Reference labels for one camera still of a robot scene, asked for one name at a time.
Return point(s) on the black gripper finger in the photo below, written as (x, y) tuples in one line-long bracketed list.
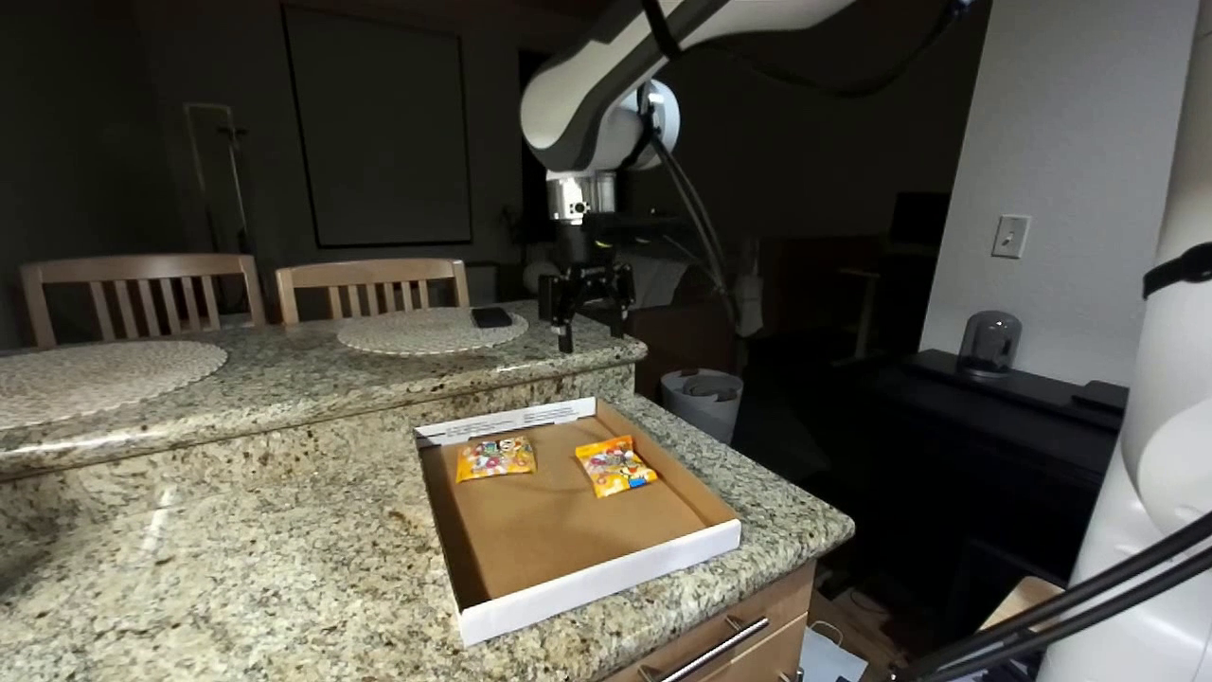
[(617, 325), (560, 327)]

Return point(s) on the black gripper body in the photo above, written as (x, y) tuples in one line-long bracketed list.
[(584, 279)]

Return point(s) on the yellow cartoon snack sachet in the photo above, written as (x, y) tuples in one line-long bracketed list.
[(611, 468)]

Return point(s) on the white yellow snack sachet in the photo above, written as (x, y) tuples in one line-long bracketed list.
[(495, 455)]

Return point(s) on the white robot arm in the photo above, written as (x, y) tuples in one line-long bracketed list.
[(601, 106)]

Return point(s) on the shallow cardboard box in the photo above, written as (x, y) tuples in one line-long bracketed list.
[(539, 542)]

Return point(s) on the black small device on mat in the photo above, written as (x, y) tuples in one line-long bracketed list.
[(491, 317)]

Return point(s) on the round woven placemat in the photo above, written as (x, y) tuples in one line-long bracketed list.
[(79, 379), (438, 332)]

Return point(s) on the white trash bin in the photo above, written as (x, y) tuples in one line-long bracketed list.
[(705, 399)]

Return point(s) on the wooden chair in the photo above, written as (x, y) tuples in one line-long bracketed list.
[(373, 286), (142, 295)]

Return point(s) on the dark wall screen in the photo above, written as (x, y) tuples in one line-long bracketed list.
[(382, 130)]

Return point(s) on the white wall outlet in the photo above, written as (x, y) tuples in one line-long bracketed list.
[(1007, 242)]

